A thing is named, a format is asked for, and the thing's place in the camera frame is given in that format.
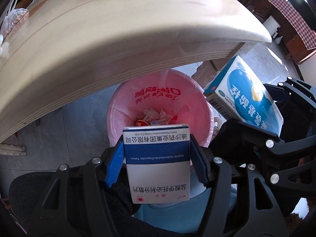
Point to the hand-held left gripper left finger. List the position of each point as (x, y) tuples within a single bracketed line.
[(114, 163)]

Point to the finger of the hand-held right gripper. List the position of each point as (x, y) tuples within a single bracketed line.
[(291, 91), (249, 132)]

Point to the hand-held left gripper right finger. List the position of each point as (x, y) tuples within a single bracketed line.
[(200, 164)]

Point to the white and blue medicine box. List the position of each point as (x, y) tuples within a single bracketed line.
[(158, 172)]

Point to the pink trash bin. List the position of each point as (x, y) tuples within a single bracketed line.
[(123, 103)]

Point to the white slipper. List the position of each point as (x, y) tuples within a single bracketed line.
[(217, 126)]

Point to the wooden cabinet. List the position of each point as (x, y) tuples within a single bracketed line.
[(296, 50)]

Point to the small white bottle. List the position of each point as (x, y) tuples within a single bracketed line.
[(279, 38)]

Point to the red checkered tablecloth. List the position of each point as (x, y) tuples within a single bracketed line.
[(288, 9)]

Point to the black television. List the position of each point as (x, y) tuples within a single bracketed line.
[(302, 2)]

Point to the cream coffee table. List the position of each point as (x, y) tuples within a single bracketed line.
[(123, 29)]

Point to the plastic bag of nuts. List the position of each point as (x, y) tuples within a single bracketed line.
[(13, 17)]

